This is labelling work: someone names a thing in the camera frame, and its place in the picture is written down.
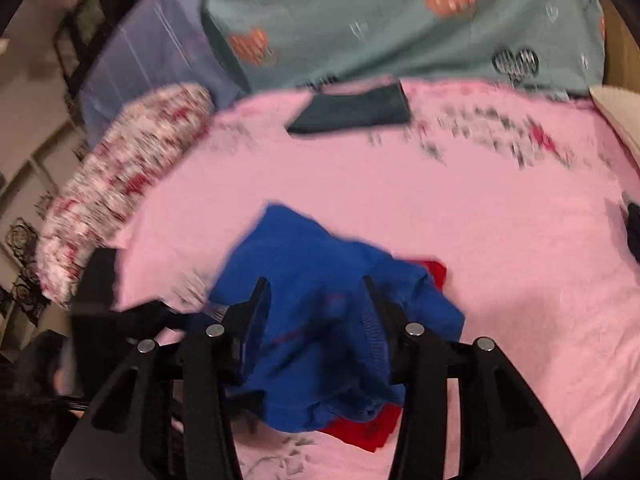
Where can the black metal frame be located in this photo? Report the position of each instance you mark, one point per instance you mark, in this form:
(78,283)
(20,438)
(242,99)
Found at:
(75,45)

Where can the pink floral bed sheet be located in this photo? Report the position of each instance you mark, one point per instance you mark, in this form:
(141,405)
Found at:
(500,240)

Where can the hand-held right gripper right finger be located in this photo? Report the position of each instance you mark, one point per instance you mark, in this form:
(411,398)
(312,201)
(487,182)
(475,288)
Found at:
(385,320)

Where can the teal heart print blanket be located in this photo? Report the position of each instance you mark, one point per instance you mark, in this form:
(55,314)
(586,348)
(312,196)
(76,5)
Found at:
(375,25)

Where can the folded dark grey garment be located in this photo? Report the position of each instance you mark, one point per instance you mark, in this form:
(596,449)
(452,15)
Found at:
(350,110)

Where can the dark cloth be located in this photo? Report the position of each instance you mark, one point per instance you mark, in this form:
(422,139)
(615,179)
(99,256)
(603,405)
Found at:
(632,232)

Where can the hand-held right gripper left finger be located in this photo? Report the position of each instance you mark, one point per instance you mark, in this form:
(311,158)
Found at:
(252,310)

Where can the white pillow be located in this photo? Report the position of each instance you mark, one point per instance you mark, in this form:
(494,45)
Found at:
(620,115)

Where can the red floral pillow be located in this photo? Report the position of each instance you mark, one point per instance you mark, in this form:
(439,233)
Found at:
(115,185)

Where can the blue pants with red trim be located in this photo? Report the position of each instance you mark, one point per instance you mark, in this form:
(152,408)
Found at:
(310,285)

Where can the wooden bed frame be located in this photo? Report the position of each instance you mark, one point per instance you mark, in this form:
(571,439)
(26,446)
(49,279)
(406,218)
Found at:
(620,35)

